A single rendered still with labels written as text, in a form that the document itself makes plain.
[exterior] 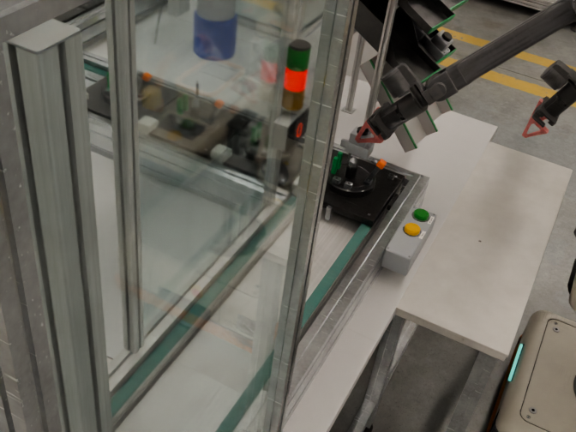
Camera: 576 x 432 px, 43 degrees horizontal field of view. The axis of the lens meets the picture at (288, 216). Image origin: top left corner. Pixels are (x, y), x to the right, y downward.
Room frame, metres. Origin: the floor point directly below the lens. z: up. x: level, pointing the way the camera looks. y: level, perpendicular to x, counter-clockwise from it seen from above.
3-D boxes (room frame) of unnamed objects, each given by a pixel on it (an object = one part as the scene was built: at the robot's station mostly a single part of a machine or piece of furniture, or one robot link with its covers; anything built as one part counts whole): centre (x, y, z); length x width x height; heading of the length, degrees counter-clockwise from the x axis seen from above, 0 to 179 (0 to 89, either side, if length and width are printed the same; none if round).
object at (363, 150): (1.61, -0.15, 1.10); 0.08 x 0.04 x 0.07; 68
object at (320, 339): (1.29, -0.19, 0.91); 0.89 x 0.06 x 0.11; 158
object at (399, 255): (1.44, -0.32, 0.93); 0.21 x 0.07 x 0.06; 158
